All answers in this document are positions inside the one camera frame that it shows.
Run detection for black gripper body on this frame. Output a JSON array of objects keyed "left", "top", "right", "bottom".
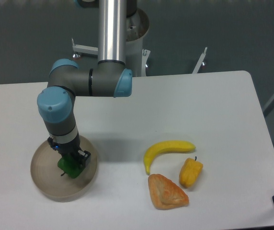
[{"left": 52, "top": 136, "right": 81, "bottom": 161}]

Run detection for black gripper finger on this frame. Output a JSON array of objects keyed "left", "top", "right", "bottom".
[
  {"left": 47, "top": 137, "right": 57, "bottom": 151},
  {"left": 78, "top": 150, "right": 91, "bottom": 169}
]

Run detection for green toy pepper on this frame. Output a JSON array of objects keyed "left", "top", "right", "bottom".
[{"left": 57, "top": 155, "right": 85, "bottom": 179}]

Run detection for silver blue-capped robot arm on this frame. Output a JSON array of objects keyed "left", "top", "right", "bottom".
[{"left": 37, "top": 0, "right": 137, "bottom": 169}]

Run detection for beige round plate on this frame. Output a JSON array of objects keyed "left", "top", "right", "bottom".
[{"left": 30, "top": 136, "right": 98, "bottom": 202}]

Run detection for yellow toy pepper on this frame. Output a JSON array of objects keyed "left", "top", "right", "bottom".
[{"left": 179, "top": 156, "right": 203, "bottom": 188}]

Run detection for yellow toy banana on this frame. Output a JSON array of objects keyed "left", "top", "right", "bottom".
[{"left": 143, "top": 140, "right": 196, "bottom": 175}]

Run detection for orange toy pastry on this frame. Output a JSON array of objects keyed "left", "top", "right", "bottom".
[{"left": 148, "top": 174, "right": 189, "bottom": 210}]

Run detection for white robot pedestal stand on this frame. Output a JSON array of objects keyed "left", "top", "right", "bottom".
[{"left": 70, "top": 7, "right": 208, "bottom": 79}]

